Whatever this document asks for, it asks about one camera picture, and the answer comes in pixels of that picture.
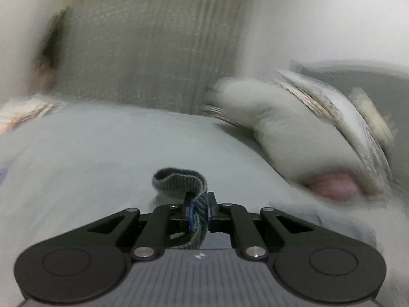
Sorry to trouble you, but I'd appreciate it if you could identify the dark grey printed t-shirt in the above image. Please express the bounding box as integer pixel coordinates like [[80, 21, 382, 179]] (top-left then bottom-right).
[[152, 168, 209, 249]]

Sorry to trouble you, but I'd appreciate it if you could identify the pink pillow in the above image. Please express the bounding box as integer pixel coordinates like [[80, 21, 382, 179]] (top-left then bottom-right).
[[304, 173, 361, 202]]

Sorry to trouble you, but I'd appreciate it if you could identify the white grey pillow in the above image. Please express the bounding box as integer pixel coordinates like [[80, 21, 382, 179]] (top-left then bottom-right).
[[205, 78, 363, 195]]

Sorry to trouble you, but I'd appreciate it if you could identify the printed white pillow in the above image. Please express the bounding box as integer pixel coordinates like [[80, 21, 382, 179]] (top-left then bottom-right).
[[279, 70, 392, 179]]

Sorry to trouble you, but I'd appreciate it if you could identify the white orange folded cloth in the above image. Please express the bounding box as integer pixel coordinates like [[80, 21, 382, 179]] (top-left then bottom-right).
[[1, 94, 66, 134]]

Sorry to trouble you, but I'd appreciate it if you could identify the grey curtain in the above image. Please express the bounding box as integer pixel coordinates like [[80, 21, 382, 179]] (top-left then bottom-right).
[[55, 0, 246, 114]]

